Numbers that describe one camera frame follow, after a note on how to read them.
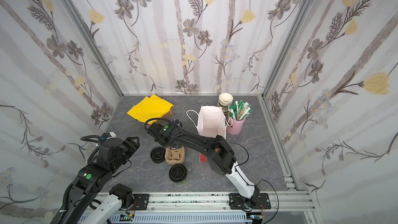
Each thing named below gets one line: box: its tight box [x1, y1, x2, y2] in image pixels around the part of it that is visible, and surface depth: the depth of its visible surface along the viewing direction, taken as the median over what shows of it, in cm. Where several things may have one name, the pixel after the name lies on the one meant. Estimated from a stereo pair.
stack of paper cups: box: [217, 92, 234, 114], surface depth 96 cm
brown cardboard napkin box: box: [161, 106, 173, 120], surface depth 107 cm
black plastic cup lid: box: [168, 163, 188, 184], surface depth 73 cm
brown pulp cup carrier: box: [164, 145, 186, 165], surface depth 85 cm
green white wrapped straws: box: [228, 99, 253, 121], surface depth 90 cm
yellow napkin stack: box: [126, 93, 175, 124], surface depth 107 cm
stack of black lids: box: [150, 146, 166, 164], surface depth 88 cm
